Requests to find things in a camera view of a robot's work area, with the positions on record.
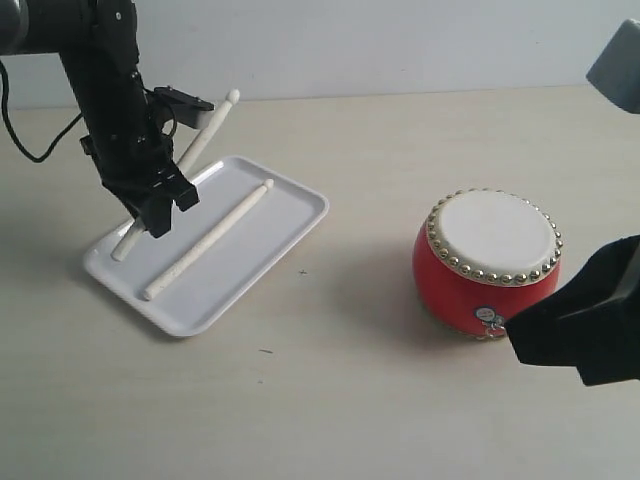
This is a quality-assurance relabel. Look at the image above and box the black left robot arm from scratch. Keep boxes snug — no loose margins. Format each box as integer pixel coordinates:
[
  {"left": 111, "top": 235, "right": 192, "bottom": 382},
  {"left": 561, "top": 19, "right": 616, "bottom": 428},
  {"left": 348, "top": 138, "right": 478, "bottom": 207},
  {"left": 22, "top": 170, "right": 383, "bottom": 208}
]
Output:
[{"left": 1, "top": 0, "right": 215, "bottom": 238}]

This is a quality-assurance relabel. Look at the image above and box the wooden drumstick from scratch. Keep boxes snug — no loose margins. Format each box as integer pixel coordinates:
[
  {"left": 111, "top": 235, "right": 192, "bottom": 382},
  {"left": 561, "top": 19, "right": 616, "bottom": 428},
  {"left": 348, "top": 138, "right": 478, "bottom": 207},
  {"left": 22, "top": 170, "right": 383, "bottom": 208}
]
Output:
[
  {"left": 111, "top": 89, "right": 240, "bottom": 262},
  {"left": 143, "top": 178, "right": 275, "bottom": 301}
]

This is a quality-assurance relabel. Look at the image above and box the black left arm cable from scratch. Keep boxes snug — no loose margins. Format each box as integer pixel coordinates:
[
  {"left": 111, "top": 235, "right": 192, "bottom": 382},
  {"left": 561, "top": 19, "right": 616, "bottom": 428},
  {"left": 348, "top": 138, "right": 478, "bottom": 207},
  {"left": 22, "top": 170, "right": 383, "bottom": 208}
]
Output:
[{"left": 0, "top": 62, "right": 86, "bottom": 164}]

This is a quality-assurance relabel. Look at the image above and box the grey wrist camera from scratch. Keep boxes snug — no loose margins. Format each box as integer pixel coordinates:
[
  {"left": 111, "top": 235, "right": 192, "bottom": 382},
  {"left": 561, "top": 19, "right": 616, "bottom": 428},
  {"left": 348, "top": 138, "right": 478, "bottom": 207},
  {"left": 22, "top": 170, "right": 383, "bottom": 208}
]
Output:
[
  {"left": 586, "top": 18, "right": 639, "bottom": 115},
  {"left": 152, "top": 86, "right": 215, "bottom": 130}
]

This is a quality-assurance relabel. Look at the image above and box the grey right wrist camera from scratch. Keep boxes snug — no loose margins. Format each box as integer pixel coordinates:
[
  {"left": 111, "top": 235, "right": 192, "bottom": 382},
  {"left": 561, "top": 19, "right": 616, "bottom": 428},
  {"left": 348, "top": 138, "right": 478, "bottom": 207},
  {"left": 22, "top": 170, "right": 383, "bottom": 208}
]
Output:
[{"left": 586, "top": 18, "right": 639, "bottom": 115}]

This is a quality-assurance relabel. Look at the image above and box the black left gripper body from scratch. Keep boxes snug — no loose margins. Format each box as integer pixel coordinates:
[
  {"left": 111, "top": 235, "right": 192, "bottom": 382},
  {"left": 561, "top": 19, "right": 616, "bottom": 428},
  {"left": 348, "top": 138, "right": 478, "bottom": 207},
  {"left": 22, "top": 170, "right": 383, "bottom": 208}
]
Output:
[{"left": 79, "top": 84, "right": 175, "bottom": 210}]

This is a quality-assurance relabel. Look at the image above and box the white rectangular plastic tray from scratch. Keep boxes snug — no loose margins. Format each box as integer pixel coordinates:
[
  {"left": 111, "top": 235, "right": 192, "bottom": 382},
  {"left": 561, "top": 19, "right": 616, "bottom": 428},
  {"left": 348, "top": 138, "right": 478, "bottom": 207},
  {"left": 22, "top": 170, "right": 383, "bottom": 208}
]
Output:
[{"left": 84, "top": 156, "right": 329, "bottom": 338}]

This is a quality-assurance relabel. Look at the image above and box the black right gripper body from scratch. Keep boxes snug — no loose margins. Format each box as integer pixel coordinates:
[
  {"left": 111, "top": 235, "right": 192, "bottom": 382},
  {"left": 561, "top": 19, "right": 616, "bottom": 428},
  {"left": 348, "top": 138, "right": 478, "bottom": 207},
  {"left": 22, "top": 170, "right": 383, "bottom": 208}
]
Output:
[{"left": 506, "top": 235, "right": 639, "bottom": 386}]

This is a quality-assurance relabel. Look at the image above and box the small red drum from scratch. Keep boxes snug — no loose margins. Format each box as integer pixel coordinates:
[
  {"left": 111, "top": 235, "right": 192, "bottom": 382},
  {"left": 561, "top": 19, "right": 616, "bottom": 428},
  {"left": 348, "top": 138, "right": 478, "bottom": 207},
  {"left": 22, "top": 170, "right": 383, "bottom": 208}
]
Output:
[{"left": 411, "top": 188, "right": 563, "bottom": 340}]

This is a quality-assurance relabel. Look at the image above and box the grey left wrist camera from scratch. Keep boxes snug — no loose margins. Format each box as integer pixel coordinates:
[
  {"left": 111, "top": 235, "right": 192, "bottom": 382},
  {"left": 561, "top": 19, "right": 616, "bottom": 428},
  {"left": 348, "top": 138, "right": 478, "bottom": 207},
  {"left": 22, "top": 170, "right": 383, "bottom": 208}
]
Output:
[{"left": 152, "top": 86, "right": 215, "bottom": 130}]

